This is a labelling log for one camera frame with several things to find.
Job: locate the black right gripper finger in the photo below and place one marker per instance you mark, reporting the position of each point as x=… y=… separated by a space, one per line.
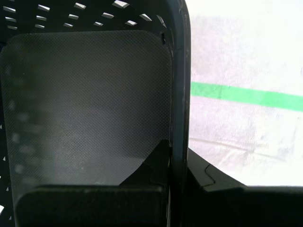
x=236 y=208
x=94 y=205

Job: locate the black perforated plastic basket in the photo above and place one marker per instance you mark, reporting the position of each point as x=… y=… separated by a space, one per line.
x=94 y=94

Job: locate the long green tape strip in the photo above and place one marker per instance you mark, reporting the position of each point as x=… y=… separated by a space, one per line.
x=236 y=94

